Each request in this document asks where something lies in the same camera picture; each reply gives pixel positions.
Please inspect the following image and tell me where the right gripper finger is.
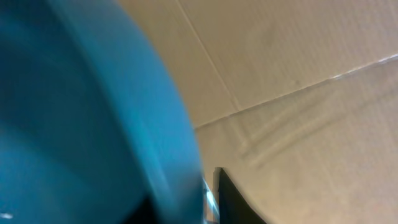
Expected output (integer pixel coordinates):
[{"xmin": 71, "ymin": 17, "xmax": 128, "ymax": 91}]
[{"xmin": 213, "ymin": 167, "xmax": 267, "ymax": 224}]

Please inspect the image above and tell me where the large blue plate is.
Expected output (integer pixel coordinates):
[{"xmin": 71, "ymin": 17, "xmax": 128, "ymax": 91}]
[{"xmin": 1, "ymin": 0, "xmax": 205, "ymax": 223}]

